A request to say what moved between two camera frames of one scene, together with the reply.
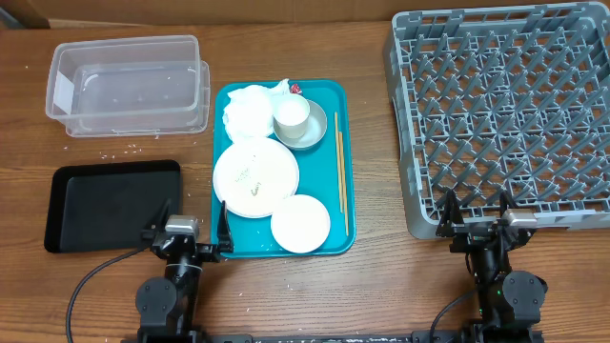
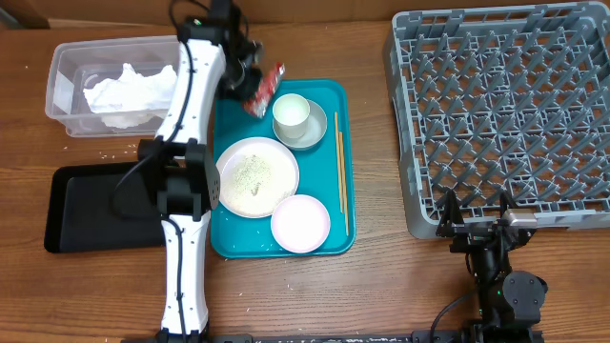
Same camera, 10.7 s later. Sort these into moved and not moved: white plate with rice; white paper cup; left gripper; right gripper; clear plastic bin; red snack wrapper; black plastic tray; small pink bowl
Moved: red snack wrapper; left gripper
Not moved: black plastic tray; clear plastic bin; white paper cup; small pink bowl; white plate with rice; right gripper
